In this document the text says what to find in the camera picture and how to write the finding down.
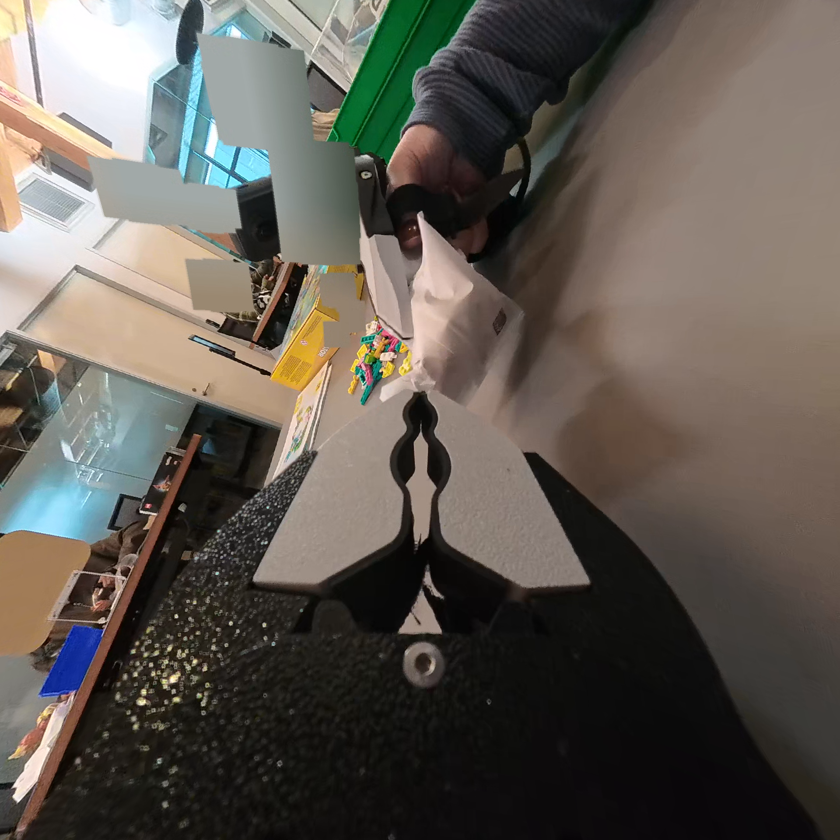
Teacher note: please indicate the yellow lego box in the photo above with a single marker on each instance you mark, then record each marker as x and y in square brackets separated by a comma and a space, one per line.
[302, 354]

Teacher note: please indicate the blue plastic bin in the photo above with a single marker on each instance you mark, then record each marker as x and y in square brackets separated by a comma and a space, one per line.
[72, 659]

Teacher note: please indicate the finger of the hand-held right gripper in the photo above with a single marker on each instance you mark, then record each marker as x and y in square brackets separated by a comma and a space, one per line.
[387, 282]

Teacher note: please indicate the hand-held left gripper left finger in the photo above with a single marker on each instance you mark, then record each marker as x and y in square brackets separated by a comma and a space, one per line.
[341, 518]

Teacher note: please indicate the white door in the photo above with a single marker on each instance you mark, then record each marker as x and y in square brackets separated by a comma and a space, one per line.
[164, 341]

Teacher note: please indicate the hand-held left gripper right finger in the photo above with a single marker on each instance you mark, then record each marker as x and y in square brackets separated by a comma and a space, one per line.
[505, 518]

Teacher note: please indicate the black tripod stand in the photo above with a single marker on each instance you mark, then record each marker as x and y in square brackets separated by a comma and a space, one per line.
[210, 344]

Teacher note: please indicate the person's right forearm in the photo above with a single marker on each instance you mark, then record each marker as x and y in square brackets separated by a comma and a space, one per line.
[505, 65]

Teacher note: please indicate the dark lego box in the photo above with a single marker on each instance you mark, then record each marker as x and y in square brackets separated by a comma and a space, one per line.
[164, 482]

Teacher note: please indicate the clear plastic bag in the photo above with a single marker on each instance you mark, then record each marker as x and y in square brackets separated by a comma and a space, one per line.
[348, 33]

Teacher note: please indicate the green storage bin stack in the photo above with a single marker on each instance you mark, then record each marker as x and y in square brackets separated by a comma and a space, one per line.
[387, 72]

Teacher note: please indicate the tan rounded board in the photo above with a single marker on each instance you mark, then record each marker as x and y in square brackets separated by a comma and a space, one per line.
[33, 590]

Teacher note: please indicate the instruction booklet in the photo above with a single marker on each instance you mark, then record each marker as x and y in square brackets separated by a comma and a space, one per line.
[305, 420]

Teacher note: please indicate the wooden desk with black legs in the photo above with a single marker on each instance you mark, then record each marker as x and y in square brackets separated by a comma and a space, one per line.
[275, 302]
[124, 590]

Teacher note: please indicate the white crumpled paper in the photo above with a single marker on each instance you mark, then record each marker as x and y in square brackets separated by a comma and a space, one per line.
[39, 754]

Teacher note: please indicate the white printed paper bag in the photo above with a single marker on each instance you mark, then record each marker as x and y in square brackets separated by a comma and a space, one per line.
[459, 315]

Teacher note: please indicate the person's right hand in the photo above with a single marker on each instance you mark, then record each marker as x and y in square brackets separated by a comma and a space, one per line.
[426, 164]

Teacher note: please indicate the pile of colourful lego pieces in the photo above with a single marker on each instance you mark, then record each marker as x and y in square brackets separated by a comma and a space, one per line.
[377, 361]

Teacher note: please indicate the black floor lamp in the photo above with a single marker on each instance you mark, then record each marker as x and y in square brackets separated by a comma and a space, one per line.
[190, 29]

